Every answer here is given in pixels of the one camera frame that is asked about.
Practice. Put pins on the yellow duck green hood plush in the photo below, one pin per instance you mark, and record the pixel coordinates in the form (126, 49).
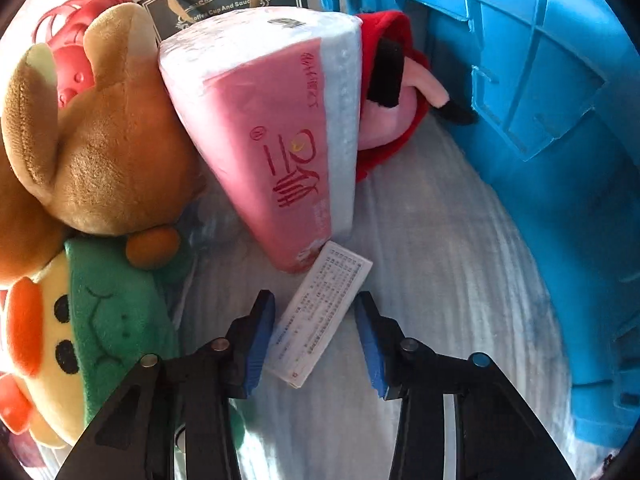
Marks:
(71, 334)

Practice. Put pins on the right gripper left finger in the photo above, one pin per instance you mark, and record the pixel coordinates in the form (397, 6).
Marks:
(134, 434)

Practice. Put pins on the red bear plastic case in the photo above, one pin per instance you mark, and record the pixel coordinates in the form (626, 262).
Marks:
(66, 25)

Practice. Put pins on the blue plastic crate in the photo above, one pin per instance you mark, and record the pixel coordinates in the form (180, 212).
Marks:
(555, 84)

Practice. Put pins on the pink pig red dress plush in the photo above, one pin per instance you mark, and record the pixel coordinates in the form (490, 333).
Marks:
(397, 90)

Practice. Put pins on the white medicine box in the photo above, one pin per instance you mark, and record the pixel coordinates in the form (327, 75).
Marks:
(311, 319)

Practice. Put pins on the pink white tissue pack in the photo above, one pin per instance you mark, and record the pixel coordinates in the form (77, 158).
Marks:
(270, 97)

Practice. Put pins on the brown bear plush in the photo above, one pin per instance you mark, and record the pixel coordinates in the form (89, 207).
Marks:
(115, 161)

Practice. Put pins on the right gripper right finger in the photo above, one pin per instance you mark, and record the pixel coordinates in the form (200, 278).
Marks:
(498, 436)

